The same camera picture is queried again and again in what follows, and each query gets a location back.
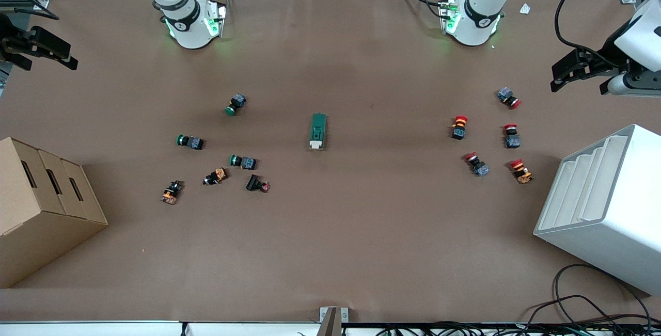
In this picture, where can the green load switch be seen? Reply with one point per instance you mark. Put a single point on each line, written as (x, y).
(317, 129)

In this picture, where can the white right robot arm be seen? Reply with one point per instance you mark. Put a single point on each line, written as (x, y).
(191, 31)

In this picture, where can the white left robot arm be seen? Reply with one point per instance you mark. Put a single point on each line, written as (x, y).
(472, 29)

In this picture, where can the small white paper scrap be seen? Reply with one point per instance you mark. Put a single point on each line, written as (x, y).
(525, 9)

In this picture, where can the red emergency button blue block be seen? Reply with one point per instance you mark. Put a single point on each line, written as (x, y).
(508, 97)
(477, 164)
(512, 137)

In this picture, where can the red emergency button orange block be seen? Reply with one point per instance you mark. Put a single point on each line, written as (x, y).
(521, 172)
(459, 128)

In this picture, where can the white stepped plastic rack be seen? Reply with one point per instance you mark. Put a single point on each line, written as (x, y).
(614, 222)

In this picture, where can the brown cardboard box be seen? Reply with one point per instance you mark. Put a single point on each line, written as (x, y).
(46, 212)

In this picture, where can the green pushbutton blue contact block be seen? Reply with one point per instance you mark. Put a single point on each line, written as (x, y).
(191, 142)
(244, 162)
(236, 104)

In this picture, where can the brown paper table cover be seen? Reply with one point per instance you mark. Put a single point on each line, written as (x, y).
(361, 233)

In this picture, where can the black selector switch orange block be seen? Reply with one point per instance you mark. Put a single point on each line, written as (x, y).
(215, 176)
(171, 192)

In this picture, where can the black switch red contact block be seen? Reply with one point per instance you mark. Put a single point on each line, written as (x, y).
(255, 183)

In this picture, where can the metal table edge bracket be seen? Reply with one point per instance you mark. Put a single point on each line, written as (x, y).
(333, 320)

